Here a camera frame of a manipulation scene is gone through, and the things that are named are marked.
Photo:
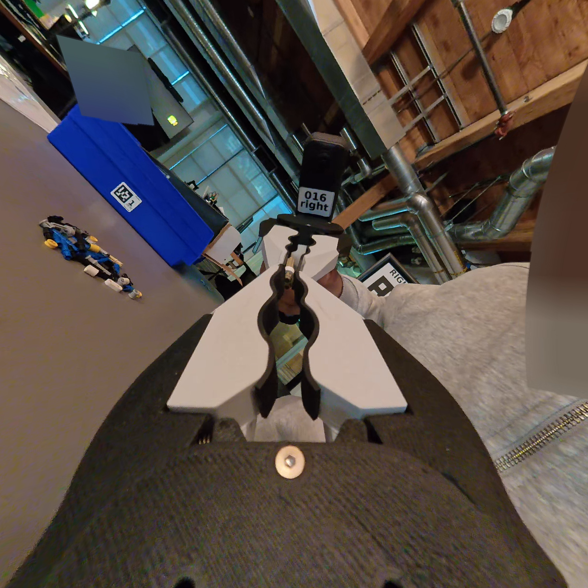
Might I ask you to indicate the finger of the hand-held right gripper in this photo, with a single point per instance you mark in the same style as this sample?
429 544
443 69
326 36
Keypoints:
274 246
324 257

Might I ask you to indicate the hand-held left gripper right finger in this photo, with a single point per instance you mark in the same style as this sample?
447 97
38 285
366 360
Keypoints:
356 367

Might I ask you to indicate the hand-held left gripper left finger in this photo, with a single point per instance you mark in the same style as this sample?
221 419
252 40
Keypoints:
220 363

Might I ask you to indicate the tan lego axle with bush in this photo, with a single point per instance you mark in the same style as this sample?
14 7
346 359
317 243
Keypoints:
288 273

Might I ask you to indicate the silver elbow pipe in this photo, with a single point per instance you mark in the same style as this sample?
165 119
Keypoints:
519 183

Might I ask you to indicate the person's right forearm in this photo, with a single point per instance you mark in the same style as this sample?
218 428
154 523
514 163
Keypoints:
363 298

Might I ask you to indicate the person's right hand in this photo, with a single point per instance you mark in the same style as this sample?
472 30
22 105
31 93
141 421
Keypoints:
333 285

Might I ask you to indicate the black framed sign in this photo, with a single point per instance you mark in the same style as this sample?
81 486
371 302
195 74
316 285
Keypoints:
381 287

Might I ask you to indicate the silver round pipe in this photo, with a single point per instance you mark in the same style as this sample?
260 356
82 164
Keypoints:
413 193

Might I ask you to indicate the person's grey hoodie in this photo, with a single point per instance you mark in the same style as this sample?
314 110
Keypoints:
459 367

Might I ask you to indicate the blue plastic bin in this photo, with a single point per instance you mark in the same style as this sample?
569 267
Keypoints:
151 197

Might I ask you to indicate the bundle of grey ceiling pipes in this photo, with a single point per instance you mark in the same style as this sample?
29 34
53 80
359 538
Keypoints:
216 59

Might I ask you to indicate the small blue toy car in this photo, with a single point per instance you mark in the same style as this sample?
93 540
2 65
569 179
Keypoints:
69 241

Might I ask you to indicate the white round ceiling fixture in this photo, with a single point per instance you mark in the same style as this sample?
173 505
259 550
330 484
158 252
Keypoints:
502 20

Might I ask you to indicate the white instruction sheet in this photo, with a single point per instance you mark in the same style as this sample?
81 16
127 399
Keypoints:
18 96

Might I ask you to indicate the large grey ventilation duct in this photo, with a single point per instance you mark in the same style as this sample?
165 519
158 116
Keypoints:
340 69

